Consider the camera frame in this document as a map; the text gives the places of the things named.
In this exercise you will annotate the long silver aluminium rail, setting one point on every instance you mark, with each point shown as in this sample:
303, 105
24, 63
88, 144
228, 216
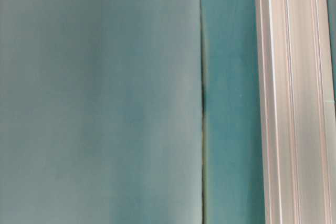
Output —
297, 109

